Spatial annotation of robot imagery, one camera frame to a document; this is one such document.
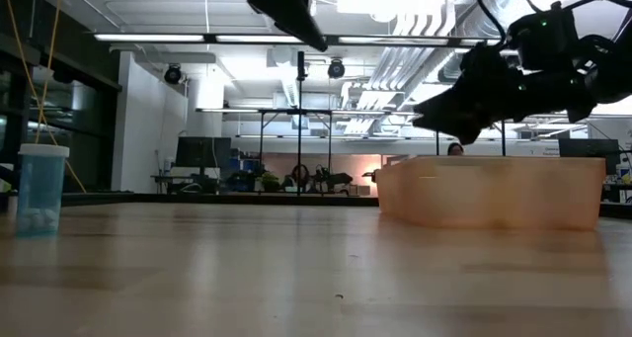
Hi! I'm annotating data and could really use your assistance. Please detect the black metal table frame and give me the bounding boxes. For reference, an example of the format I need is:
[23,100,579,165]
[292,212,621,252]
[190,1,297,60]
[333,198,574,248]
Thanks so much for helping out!
[61,192,632,220]

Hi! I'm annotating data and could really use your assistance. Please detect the small green potted plant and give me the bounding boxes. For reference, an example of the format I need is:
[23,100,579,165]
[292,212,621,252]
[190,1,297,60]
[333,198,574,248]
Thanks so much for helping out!
[260,171,281,193]

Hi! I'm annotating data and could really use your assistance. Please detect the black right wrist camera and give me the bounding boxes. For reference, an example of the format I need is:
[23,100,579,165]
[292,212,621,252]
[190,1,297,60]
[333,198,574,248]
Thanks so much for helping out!
[507,3,582,74]

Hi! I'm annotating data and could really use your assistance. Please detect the blue pill bottle white cap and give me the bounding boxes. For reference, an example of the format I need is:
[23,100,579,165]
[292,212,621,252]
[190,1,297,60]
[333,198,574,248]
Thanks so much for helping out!
[16,143,71,238]

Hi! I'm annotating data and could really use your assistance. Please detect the yellow power cable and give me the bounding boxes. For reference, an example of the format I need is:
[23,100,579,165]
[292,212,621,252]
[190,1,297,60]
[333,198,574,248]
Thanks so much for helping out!
[2,0,88,195]

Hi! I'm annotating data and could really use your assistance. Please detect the long ceiling light strip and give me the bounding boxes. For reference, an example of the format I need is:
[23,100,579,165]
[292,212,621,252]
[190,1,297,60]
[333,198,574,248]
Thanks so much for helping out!
[215,34,303,44]
[93,33,206,43]

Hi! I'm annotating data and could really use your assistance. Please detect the black metal rack frame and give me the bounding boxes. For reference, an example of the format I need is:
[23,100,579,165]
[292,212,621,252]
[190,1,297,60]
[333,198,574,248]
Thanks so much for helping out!
[256,108,335,178]

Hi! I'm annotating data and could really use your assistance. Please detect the orange translucent plastic basket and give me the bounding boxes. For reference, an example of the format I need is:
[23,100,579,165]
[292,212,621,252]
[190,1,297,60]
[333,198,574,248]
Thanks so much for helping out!
[374,154,607,231]

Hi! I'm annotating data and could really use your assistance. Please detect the black computer monitor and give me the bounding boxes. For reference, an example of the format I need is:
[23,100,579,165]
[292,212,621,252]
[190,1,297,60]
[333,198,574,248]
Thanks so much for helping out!
[175,136,232,169]
[558,137,621,176]

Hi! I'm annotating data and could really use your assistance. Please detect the black tripod stand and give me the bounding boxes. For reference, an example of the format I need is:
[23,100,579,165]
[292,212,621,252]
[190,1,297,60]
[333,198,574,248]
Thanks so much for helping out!
[294,49,308,196]

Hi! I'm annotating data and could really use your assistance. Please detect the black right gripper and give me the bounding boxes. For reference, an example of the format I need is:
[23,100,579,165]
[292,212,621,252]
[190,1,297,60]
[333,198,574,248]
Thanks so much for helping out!
[412,42,599,146]

